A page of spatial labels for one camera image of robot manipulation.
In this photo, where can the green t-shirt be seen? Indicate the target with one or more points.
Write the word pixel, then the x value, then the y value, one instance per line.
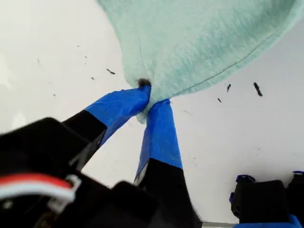
pixel 190 42

